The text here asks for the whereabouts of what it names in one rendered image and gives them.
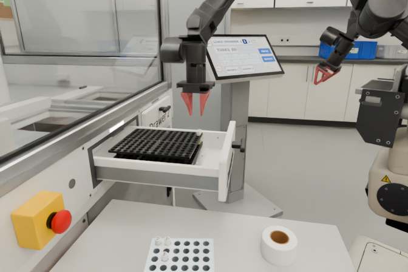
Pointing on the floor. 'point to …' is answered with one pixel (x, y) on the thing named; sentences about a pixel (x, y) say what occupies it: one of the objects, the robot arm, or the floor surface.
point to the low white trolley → (132, 247)
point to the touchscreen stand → (233, 192)
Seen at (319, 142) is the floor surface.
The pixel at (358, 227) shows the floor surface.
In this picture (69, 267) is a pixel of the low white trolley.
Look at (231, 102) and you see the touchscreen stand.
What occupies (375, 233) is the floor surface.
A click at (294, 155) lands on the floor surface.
